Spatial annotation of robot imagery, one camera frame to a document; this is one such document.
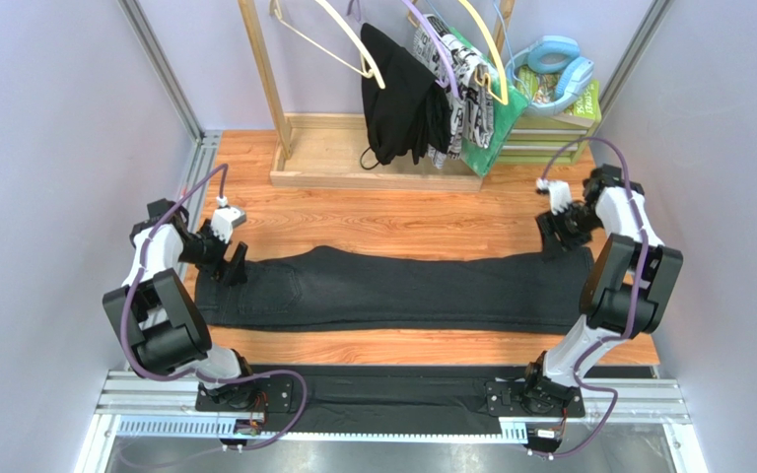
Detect light blue headphones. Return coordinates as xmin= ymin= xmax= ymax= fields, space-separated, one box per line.
xmin=505 ymin=35 xmax=594 ymax=116

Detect green tote bag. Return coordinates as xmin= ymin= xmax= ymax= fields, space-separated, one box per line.
xmin=450 ymin=29 xmax=527 ymax=177

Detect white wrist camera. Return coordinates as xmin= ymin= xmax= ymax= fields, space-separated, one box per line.
xmin=536 ymin=177 xmax=574 ymax=215
xmin=210 ymin=197 xmax=246 ymax=243

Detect black hanging garment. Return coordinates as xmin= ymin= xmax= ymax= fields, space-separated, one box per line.
xmin=360 ymin=23 xmax=451 ymax=166

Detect wooden clothes rack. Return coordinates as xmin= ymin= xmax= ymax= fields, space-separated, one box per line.
xmin=239 ymin=1 xmax=483 ymax=192

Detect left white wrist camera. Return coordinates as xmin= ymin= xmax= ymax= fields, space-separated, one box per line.
xmin=210 ymin=197 xmax=246 ymax=243

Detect black white patterned garment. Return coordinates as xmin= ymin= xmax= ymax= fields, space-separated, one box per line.
xmin=413 ymin=14 xmax=495 ymax=169

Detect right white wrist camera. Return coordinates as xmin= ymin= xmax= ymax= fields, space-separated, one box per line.
xmin=536 ymin=177 xmax=574 ymax=215

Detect yellow plastic hanger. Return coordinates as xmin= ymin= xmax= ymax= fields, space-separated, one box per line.
xmin=453 ymin=0 xmax=510 ymax=107

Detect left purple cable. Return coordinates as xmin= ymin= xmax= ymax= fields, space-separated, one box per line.
xmin=118 ymin=163 xmax=309 ymax=452

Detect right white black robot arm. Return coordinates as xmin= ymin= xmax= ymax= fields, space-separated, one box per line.
xmin=520 ymin=165 xmax=683 ymax=414

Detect green book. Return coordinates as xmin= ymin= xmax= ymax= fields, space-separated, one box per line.
xmin=517 ymin=66 xmax=602 ymax=128

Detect cream plastic hanger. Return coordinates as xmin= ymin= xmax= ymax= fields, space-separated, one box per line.
xmin=267 ymin=1 xmax=386 ymax=90

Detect green wooden drawer box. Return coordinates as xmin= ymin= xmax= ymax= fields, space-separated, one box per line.
xmin=496 ymin=115 xmax=599 ymax=165

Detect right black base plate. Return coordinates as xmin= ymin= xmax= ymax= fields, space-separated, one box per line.
xmin=485 ymin=380 xmax=586 ymax=419

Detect black denim trousers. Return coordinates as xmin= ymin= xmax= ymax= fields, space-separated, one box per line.
xmin=195 ymin=246 xmax=593 ymax=335

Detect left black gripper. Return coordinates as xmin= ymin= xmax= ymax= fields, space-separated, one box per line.
xmin=178 ymin=218 xmax=248 ymax=286

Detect black cloth strip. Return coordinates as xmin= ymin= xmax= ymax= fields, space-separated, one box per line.
xmin=220 ymin=366 xmax=648 ymax=437

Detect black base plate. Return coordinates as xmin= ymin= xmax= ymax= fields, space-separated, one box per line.
xmin=485 ymin=380 xmax=586 ymax=419
xmin=194 ymin=376 xmax=298 ymax=414

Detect aluminium frame rail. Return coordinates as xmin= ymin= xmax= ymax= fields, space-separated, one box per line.
xmin=95 ymin=372 xmax=691 ymax=425

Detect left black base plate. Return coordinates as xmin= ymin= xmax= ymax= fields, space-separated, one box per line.
xmin=194 ymin=376 xmax=298 ymax=414

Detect purple plastic hanger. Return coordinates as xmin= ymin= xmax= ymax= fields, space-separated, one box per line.
xmin=348 ymin=0 xmax=461 ymax=101

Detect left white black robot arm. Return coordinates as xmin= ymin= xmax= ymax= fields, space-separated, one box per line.
xmin=103 ymin=198 xmax=260 ymax=410

